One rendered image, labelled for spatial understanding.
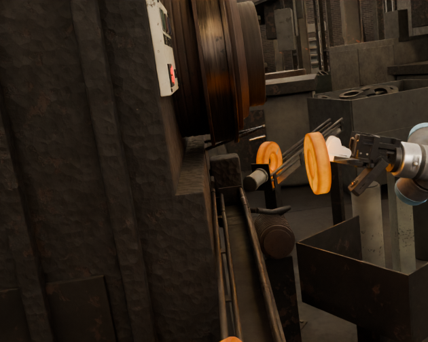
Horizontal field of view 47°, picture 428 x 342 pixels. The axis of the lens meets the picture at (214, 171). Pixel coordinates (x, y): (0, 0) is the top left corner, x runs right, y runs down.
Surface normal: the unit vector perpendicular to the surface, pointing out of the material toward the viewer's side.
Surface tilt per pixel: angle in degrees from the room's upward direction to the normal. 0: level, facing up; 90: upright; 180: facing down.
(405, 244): 90
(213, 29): 73
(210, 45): 82
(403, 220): 90
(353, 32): 90
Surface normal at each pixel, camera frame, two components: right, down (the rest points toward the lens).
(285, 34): -0.22, 0.24
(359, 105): 0.27, 0.17
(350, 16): 0.02, 0.21
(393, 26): -0.92, 0.20
